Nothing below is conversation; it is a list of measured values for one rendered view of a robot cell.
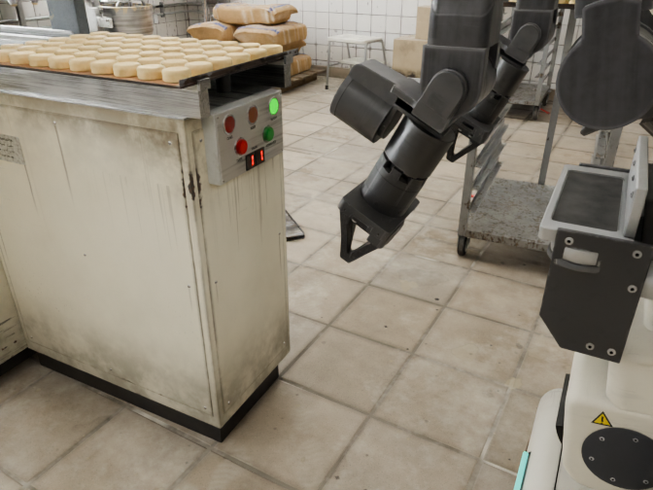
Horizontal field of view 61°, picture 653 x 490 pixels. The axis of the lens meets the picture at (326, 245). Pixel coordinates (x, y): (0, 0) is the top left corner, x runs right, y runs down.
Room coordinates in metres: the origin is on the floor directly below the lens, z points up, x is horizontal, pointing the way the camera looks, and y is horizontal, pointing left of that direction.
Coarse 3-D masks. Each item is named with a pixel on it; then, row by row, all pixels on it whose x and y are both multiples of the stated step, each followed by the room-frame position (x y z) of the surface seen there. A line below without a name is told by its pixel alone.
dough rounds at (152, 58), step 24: (0, 48) 1.27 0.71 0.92; (24, 48) 1.24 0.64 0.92; (48, 48) 1.24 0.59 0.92; (72, 48) 1.27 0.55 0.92; (96, 48) 1.25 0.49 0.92; (120, 48) 1.28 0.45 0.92; (144, 48) 1.25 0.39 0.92; (168, 48) 1.24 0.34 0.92; (192, 48) 1.28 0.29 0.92; (216, 48) 1.26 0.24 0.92; (240, 48) 1.24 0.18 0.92; (264, 48) 1.26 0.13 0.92; (72, 72) 1.08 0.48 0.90; (96, 72) 1.05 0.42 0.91; (120, 72) 1.03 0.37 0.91; (144, 72) 1.00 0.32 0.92; (168, 72) 0.98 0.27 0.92; (192, 72) 1.03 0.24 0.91
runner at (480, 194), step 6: (498, 162) 2.50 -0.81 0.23; (492, 168) 2.37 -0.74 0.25; (498, 168) 2.42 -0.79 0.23; (492, 174) 2.34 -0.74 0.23; (486, 180) 2.25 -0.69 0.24; (492, 180) 2.27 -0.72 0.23; (486, 186) 2.20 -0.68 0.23; (480, 192) 2.13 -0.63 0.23; (486, 192) 2.13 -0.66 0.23; (474, 198) 2.03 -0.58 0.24; (480, 198) 2.07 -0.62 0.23; (474, 204) 2.01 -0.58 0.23; (468, 210) 1.94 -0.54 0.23; (474, 210) 1.95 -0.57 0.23
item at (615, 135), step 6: (612, 132) 1.76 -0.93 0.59; (618, 132) 1.76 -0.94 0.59; (612, 138) 1.76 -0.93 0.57; (618, 138) 1.76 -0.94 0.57; (612, 144) 1.76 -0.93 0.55; (618, 144) 1.75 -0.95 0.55; (612, 150) 1.76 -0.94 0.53; (606, 156) 1.76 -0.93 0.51; (612, 156) 1.76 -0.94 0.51; (606, 162) 1.76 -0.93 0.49; (612, 162) 1.76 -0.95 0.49
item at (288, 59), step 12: (0, 36) 1.65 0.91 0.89; (12, 36) 1.63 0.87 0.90; (24, 36) 1.61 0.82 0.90; (36, 36) 1.61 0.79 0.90; (288, 60) 1.24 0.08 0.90; (240, 72) 1.29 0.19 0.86; (252, 72) 1.27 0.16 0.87; (264, 72) 1.26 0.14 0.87; (276, 72) 1.24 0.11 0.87; (288, 72) 1.25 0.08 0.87; (252, 84) 1.27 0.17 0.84; (264, 84) 1.26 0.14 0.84; (276, 84) 1.24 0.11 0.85; (288, 84) 1.25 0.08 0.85
